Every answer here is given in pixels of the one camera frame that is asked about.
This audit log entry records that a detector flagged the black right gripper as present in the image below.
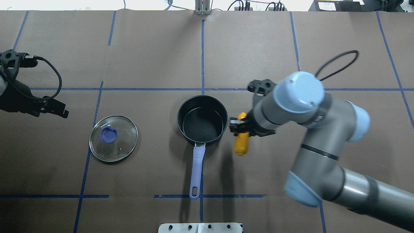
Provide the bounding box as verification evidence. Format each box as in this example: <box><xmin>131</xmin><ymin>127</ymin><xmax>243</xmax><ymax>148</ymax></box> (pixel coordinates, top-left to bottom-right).
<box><xmin>229</xmin><ymin>112</ymin><xmax>276</xmax><ymax>137</ymax></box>

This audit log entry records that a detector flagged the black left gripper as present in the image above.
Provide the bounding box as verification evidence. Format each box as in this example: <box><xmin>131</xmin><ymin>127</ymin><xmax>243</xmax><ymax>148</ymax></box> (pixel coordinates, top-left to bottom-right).
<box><xmin>0</xmin><ymin>72</ymin><xmax>69</xmax><ymax>118</ymax></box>

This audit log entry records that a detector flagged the yellow corn cob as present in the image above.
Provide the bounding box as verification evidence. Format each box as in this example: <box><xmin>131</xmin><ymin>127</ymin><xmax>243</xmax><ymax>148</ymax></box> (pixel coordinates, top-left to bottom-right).
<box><xmin>233</xmin><ymin>132</ymin><xmax>250</xmax><ymax>156</ymax></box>

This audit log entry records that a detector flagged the glass pot lid blue knob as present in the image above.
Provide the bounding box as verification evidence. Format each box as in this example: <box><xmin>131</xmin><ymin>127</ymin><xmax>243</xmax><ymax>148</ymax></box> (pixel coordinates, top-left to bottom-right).
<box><xmin>89</xmin><ymin>115</ymin><xmax>139</xmax><ymax>163</ymax></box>

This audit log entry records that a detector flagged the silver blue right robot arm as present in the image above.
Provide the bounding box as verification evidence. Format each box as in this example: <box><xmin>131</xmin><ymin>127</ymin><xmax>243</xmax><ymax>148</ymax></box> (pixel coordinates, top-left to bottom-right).
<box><xmin>229</xmin><ymin>50</ymin><xmax>414</xmax><ymax>232</ymax></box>

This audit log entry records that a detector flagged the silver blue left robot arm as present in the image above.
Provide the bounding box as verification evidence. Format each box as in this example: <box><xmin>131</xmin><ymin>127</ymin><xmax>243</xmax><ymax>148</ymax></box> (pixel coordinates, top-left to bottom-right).
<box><xmin>0</xmin><ymin>72</ymin><xmax>69</xmax><ymax>118</ymax></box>

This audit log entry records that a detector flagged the dark blue saucepan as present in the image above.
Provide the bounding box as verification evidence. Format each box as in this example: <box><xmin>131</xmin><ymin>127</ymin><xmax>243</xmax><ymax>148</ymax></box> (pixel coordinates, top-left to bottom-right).
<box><xmin>177</xmin><ymin>95</ymin><xmax>229</xmax><ymax>200</ymax></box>

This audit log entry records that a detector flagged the black box white label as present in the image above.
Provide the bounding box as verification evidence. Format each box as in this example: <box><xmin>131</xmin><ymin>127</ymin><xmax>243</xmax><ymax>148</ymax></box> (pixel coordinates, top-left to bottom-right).
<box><xmin>308</xmin><ymin>0</ymin><xmax>363</xmax><ymax>12</ymax></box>

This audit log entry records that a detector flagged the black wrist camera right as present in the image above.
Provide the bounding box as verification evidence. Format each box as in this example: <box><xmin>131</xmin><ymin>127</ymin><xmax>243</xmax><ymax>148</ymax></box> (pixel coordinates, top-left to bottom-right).
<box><xmin>247</xmin><ymin>79</ymin><xmax>277</xmax><ymax>96</ymax></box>

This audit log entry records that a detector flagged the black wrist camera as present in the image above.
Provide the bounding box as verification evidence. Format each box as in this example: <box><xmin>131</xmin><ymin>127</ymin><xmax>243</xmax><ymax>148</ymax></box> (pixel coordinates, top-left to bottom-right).
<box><xmin>0</xmin><ymin>49</ymin><xmax>38</xmax><ymax>71</ymax></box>
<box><xmin>247</xmin><ymin>79</ymin><xmax>277</xmax><ymax>96</ymax></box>

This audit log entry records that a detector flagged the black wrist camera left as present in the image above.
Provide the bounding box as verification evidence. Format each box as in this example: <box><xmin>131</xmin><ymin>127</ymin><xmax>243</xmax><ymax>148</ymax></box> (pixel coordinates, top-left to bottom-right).
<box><xmin>0</xmin><ymin>49</ymin><xmax>38</xmax><ymax>71</ymax></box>

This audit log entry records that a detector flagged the white mounting post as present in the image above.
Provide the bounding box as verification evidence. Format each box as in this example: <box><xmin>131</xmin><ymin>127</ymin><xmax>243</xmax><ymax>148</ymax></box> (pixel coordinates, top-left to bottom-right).
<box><xmin>158</xmin><ymin>222</ymin><xmax>244</xmax><ymax>233</ymax></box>

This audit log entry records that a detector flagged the aluminium frame post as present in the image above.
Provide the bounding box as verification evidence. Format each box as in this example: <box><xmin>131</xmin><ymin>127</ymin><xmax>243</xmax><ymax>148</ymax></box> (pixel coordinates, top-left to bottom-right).
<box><xmin>194</xmin><ymin>0</ymin><xmax>211</xmax><ymax>15</ymax></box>

